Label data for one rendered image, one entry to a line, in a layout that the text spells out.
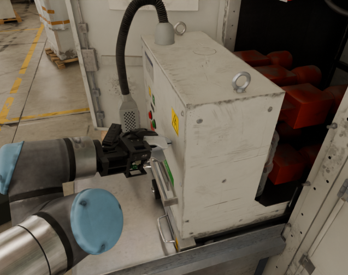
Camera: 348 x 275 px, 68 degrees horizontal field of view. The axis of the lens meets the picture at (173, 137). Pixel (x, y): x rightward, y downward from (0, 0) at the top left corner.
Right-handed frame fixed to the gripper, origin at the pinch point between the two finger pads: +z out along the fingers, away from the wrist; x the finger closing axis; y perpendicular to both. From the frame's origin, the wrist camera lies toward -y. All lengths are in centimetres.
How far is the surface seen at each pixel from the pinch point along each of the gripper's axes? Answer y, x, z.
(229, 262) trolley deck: 21.0, -34.8, 20.1
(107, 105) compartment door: -69, -22, 11
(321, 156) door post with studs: 24.5, 7.1, 30.2
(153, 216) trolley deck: -6.1, -36.9, 7.4
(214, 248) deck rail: 16.7, -30.7, 15.5
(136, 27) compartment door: -58, 19, 15
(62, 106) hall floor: -267, -117, 33
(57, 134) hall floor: -208, -122, 15
